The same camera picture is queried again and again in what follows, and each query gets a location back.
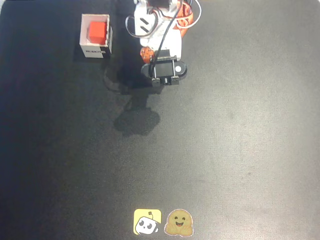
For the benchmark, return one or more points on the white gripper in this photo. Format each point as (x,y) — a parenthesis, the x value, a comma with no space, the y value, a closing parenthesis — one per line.
(146,55)

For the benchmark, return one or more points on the red cube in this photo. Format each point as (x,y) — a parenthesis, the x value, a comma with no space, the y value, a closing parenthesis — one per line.
(97,31)

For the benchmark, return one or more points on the white and orange robot arm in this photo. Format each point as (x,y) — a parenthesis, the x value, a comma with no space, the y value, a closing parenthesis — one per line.
(138,11)

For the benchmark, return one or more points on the white cardboard box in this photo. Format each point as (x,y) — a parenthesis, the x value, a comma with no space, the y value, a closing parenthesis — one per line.
(95,51)

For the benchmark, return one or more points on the dark grey table mat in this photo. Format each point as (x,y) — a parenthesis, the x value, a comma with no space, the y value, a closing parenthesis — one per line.
(225,130)

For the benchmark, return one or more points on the yellow robot sticker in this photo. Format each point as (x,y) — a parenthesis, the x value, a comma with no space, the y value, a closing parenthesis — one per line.
(147,221)

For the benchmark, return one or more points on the hugging face emoji sticker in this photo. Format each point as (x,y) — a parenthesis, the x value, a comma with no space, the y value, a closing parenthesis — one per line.
(178,222)

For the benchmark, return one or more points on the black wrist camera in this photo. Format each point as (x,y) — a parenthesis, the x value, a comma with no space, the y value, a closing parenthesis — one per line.
(163,69)

